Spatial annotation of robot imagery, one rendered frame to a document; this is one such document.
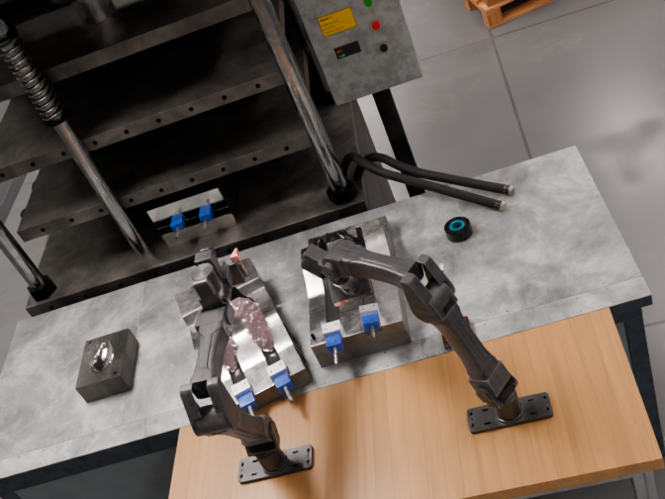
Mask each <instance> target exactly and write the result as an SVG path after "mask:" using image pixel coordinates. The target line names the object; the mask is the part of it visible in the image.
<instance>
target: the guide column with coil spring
mask: <svg viewBox="0 0 665 499"><path fill-rule="evenodd" d="M10 31H11V29H10V28H9V26H8V25H7V23H6V21H5V20H4V18H3V17H2V16H0V38H2V37H4V36H6V35H7V34H9V33H10ZM18 43H19V42H18V40H15V41H14V42H13V43H12V44H11V45H10V46H8V47H7V48H5V49H3V50H2V52H4V53H5V52H7V51H9V50H11V49H13V48H14V47H15V46H16V45H17V44H18ZM22 49H23V48H22V46H20V47H19V48H18V49H17V50H15V51H14V52H12V53H11V54H9V55H6V57H7V58H8V59H10V58H12V57H14V56H16V55H17V54H18V53H20V52H21V51H22ZM26 55H27V54H26V53H25V52H24V53H23V54H22V55H21V56H20V57H18V58H17V59H15V60H13V61H11V62H10V63H11V64H12V65H15V64H17V63H19V62H20V61H21V60H23V59H24V58H25V57H26ZM30 62H31V60H30V59H29V58H28V59H27V60H26V61H25V62H24V63H23V64H21V65H20V66H18V67H16V68H14V69H15V71H19V70H21V69H23V68H25V67H26V66H27V65H28V64H29V63H30ZM34 68H35V67H34V65H33V64H32V65H31V66H30V67H29V68H28V69H27V70H25V71H24V72H22V73H20V74H18V75H19V77H20V78H21V77H23V76H25V75H27V74H29V73H30V72H31V71H32V70H33V69H34ZM38 74H39V73H38V71H37V70H36V72H35V73H34V74H32V75H31V76H30V77H28V78H26V79H24V80H22V81H23V83H24V84H25V83H27V82H29V81H31V80H33V79H34V78H35V77H36V76H37V75H38ZM41 81H42V78H41V77H39V79H38V80H36V81H35V82H34V83H32V84H30V85H28V86H26V87H27V89H31V88H33V87H35V86H36V85H38V84H39V83H40V82H41ZM45 86H46V84H45V83H43V84H42V85H41V86H40V87H39V88H38V89H36V90H34V91H32V92H30V93H31V95H35V94H37V93H39V92H40V91H42V90H43V89H44V88H45ZM48 93H49V89H47V90H46V91H45V92H44V93H43V94H41V95H40V96H38V97H36V98H34V99H35V101H38V100H41V99H42V98H44V97H45V96H46V95H48ZM52 97H53V95H52V94H50V96H49V98H48V99H46V100H45V101H43V102H41V103H39V104H38V105H39V107H42V106H44V105H45V104H46V103H48V102H49V101H50V100H51V99H52ZM56 103H57V101H56V100H54V101H53V102H52V103H51V104H50V105H49V106H47V107H46V108H43V109H42V111H43V113H44V112H46V111H48V110H50V109H51V108H52V107H54V106H55V104H56ZM59 110H60V106H59V105H58V107H57V108H56V109H55V110H54V111H52V112H51V113H49V114H47V115H45V116H46V117H47V118H49V117H51V116H53V115H54V114H56V113H57V112H58V111H59ZM62 115H63V111H62V112H61V113H60V114H59V115H58V116H57V117H55V118H54V119H52V120H50V122H52V121H55V120H57V119H59V118H60V117H61V116H62ZM53 129H54V130H55V132H56V133H57V135H58V136H59V138H60V139H61V141H62V142H63V144H64V145H65V147H66V148H67V150H68V151H69V153H70V154H71V156H72V157H73V159H74V160H75V162H76V163H77V165H78V166H79V168H80V169H81V171H82V173H83V174H84V176H85V177H86V179H87V180H88V182H89V183H90V185H91V186H92V188H93V189H94V191H95V192H96V194H97V195H98V197H99V198H100V200H101V201H102V203H103V204H104V206H105V207H106V209H107V210H108V212H109V213H110V215H111V216H112V218H113V219H114V221H115V222H116V224H117V226H118V227H119V229H120V230H121V232H122V233H123V235H124V236H125V238H126V239H127V241H128V242H129V244H130V245H131V247H132V248H133V250H134V251H135V253H136V254H137V256H138V257H139V259H140V260H141V261H148V260H150V259H151V258H152V257H153V255H154V252H153V251H152V249H151V247H150V246H149V244H148V243H147V241H146V240H145V238H144V237H143V234H142V233H141V231H140V230H139V228H138V227H137V225H136V224H135V222H134V220H133V219H132V217H131V216H130V214H129V213H128V211H127V210H126V208H125V206H124V205H123V203H122V202H121V200H120V199H119V197H118V195H117V194H116V192H115V191H114V189H113V188H112V186H111V185H110V183H109V181H108V180H107V178H106V177H105V175H104V174H103V172H102V171H101V169H100V167H99V166H98V164H97V163H96V161H95V160H94V158H93V157H92V155H91V153H90V152H89V150H88V149H87V147H86V146H85V144H84V143H83V142H82V140H81V139H80V137H79V136H78V134H77V133H76V131H75V129H74V128H73V126H72V125H71V123H70V122H69V120H68V119H66V120H65V121H64V122H63V123H61V124H59V125H57V126H55V127H53Z"/></svg>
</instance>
